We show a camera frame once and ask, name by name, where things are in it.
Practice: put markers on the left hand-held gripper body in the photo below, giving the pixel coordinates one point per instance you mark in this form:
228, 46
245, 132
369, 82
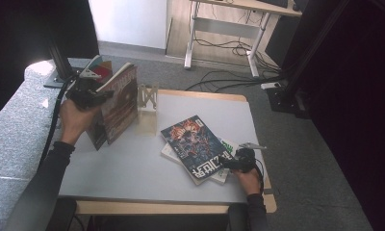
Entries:
83, 93

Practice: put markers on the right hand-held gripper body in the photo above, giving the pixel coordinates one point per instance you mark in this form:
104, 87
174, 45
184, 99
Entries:
245, 160

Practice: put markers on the white magazine with green title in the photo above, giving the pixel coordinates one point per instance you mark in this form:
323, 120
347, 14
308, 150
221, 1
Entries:
229, 146

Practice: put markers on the red-brown magazine with sphere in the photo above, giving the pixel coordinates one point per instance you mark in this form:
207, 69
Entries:
123, 106

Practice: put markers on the portrait magazine with red label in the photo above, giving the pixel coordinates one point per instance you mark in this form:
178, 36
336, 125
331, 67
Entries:
104, 69

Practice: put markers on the dark blue illustrated magazine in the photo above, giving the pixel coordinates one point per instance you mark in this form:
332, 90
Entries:
193, 144

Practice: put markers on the wooden expandable book rack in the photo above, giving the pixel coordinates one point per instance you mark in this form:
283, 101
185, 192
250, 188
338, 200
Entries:
147, 123

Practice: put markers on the person's right hand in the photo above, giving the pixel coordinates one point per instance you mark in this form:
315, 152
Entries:
250, 183

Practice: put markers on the person's left hand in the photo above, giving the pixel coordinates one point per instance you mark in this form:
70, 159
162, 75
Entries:
75, 123

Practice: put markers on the black metal stand with baseplate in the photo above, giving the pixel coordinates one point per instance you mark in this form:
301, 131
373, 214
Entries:
60, 61

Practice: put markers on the person's right leg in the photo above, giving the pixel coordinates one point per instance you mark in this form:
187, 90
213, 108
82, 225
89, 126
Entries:
238, 219

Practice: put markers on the grey table mat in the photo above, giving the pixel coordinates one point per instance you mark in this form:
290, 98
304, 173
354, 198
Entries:
133, 166

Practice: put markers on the white power strip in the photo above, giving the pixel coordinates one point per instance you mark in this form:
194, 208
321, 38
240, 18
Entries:
270, 85

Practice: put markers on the wooden table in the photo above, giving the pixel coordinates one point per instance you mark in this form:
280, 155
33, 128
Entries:
148, 208

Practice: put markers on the black curtain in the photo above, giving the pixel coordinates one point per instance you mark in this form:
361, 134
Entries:
20, 25
367, 96

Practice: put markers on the black computer tower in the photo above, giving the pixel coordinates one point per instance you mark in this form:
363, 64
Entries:
280, 41

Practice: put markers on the white-legged wooden desk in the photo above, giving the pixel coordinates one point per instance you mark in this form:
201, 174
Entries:
227, 27

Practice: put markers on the black keyboard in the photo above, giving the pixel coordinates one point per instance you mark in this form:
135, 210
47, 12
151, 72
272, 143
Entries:
274, 2

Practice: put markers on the black metal frame stand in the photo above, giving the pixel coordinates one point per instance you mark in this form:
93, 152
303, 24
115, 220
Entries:
287, 99

